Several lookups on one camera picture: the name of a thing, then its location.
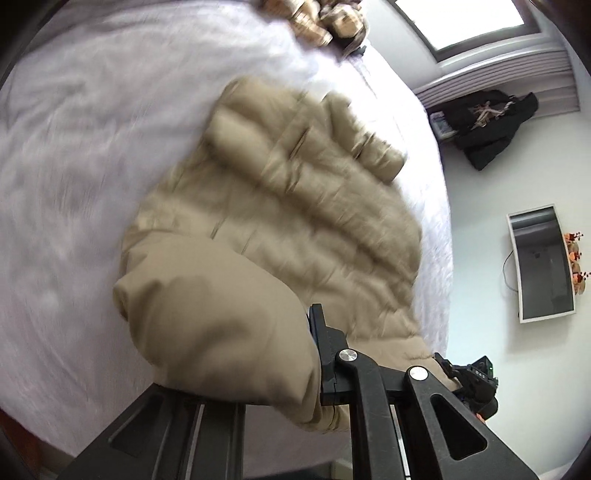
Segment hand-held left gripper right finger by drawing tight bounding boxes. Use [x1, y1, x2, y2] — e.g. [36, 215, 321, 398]
[307, 303, 536, 480]

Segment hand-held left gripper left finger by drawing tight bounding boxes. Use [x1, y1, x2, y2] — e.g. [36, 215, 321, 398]
[83, 382, 245, 480]

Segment khaki puffer jacket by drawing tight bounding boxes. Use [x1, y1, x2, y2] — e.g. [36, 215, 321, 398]
[112, 76, 462, 432]

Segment pile of beige striped clothes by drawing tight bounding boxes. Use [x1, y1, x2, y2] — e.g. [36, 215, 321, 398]
[259, 0, 368, 47]

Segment black hanging coats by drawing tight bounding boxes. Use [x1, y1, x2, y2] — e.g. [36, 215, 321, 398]
[431, 90, 540, 171]

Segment small printed box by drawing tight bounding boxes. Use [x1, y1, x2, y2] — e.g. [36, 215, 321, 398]
[429, 113, 455, 139]

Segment bed with lavender cover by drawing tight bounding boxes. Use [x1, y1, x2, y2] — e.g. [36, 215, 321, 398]
[0, 4, 455, 472]

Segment pale curtain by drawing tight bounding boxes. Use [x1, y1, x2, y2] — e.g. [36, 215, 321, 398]
[416, 48, 580, 114]

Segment dark grey garment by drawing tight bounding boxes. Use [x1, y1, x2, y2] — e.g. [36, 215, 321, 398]
[342, 32, 370, 58]

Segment window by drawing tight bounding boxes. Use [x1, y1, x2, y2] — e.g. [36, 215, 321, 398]
[394, 0, 541, 61]

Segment black screen cable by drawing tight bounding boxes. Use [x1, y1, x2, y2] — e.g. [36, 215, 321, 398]
[502, 249, 520, 292]

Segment wall-mounted screen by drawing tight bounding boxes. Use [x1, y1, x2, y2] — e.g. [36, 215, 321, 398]
[505, 205, 577, 324]

